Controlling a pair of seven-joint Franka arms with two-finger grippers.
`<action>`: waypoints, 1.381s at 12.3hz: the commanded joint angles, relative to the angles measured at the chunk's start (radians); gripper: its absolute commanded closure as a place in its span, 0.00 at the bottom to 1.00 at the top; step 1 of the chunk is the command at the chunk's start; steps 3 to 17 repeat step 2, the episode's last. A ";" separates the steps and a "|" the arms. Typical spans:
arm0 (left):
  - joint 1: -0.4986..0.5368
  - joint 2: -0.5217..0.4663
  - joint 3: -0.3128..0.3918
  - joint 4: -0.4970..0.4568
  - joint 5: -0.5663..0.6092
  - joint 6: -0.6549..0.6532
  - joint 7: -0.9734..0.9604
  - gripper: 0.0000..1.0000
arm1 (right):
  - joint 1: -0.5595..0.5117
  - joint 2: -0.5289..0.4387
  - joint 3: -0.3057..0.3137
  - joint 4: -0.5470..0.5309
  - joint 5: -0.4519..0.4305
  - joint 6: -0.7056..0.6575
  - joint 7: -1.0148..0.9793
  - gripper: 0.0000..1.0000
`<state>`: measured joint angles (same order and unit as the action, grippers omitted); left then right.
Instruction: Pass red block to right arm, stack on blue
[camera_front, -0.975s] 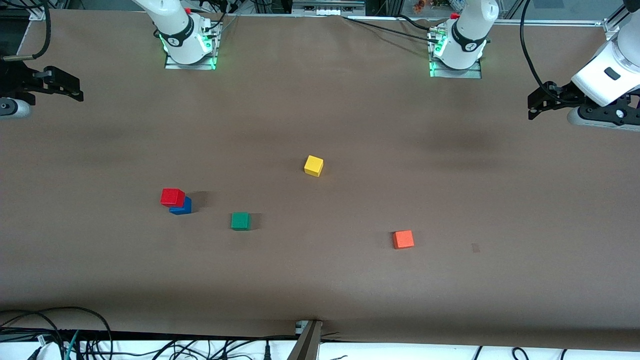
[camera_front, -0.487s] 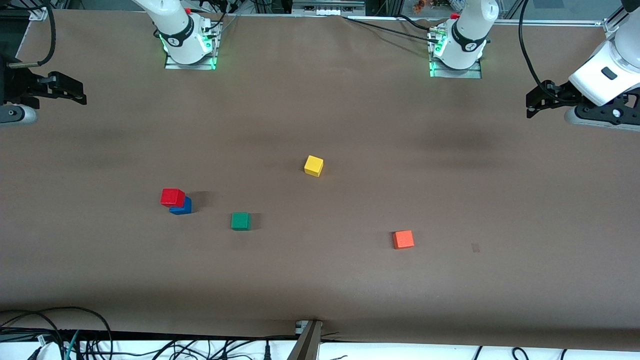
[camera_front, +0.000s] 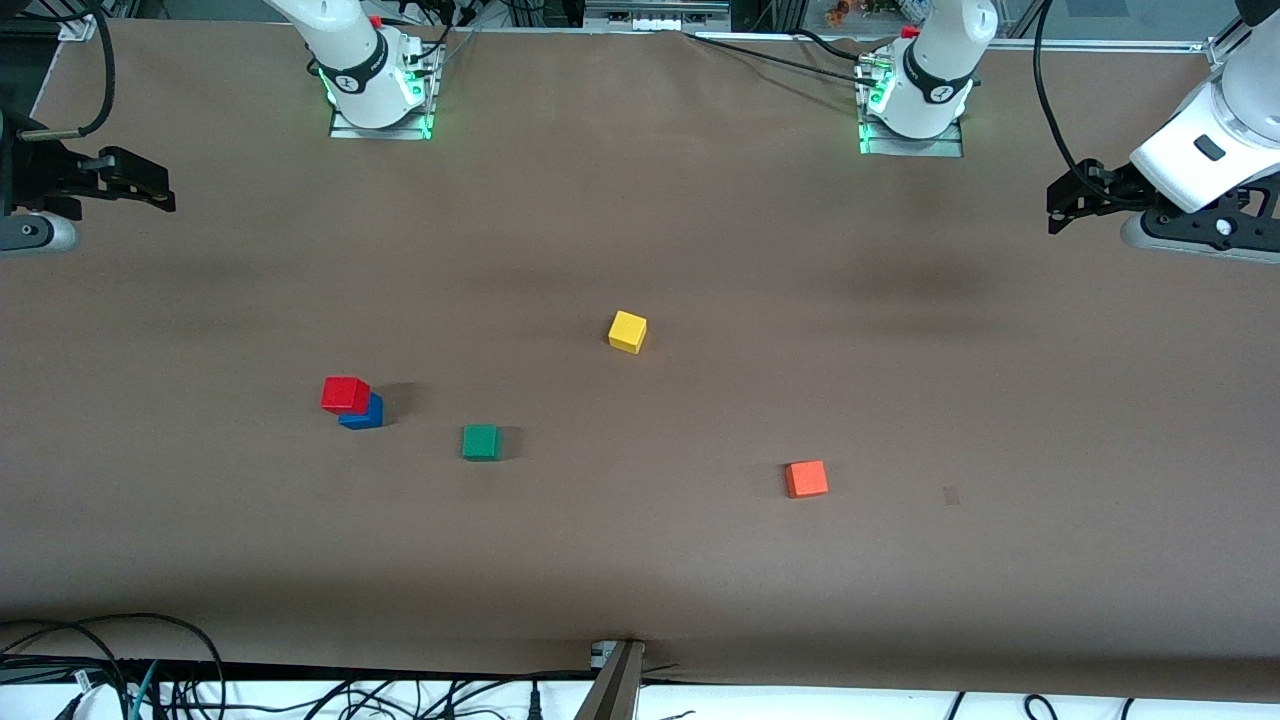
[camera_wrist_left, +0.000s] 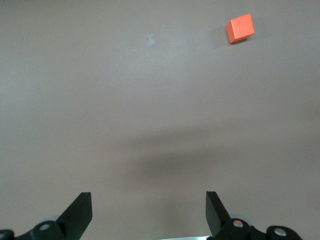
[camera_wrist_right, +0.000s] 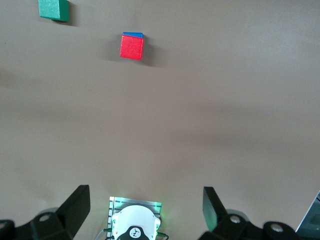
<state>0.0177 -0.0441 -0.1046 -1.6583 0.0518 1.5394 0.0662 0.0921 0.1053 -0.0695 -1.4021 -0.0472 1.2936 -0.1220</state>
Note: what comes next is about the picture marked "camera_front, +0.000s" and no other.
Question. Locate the red wooden block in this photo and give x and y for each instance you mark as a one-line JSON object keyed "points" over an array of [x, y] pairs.
{"points": [[345, 395]]}

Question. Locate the aluminium frame rail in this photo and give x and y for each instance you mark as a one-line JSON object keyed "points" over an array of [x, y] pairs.
{"points": [[1120, 44]]}

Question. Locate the orange background toy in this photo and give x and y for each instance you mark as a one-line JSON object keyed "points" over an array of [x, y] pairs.
{"points": [[838, 9]]}

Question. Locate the black power plug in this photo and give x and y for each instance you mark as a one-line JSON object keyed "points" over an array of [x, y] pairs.
{"points": [[535, 702]]}

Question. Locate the aluminium profile bracket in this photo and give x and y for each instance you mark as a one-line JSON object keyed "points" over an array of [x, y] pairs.
{"points": [[615, 685]]}

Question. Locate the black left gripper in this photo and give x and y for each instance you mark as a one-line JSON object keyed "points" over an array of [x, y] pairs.
{"points": [[1108, 187]]}

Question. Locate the yellow wooden block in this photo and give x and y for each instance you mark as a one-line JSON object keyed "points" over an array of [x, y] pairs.
{"points": [[627, 331]]}

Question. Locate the aluminium corner bracket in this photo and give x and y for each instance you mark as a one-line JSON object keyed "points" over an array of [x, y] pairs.
{"points": [[78, 28], [1222, 58]]}

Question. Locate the blue wooden block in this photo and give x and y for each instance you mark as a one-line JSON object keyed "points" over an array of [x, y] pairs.
{"points": [[367, 418]]}

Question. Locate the orange wooden block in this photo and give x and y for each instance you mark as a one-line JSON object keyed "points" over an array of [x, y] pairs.
{"points": [[806, 479]]}

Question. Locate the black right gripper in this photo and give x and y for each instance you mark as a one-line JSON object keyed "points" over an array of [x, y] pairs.
{"points": [[40, 172]]}

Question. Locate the brown paper table cover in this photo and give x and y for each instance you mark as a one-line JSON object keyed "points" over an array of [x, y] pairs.
{"points": [[640, 200]]}

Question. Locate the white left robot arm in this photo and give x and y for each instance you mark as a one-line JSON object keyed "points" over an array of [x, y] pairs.
{"points": [[935, 60]]}

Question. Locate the grey device with ports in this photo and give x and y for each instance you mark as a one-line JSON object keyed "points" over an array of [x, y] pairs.
{"points": [[655, 15]]}

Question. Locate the aluminium left arm base plate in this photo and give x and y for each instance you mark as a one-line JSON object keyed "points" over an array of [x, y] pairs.
{"points": [[910, 148]]}

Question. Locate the black table edge rail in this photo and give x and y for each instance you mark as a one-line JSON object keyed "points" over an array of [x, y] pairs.
{"points": [[400, 672]]}

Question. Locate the green wooden block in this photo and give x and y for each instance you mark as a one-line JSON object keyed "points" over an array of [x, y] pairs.
{"points": [[481, 442]]}

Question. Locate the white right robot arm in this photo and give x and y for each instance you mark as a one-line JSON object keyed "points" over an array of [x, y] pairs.
{"points": [[350, 50]]}

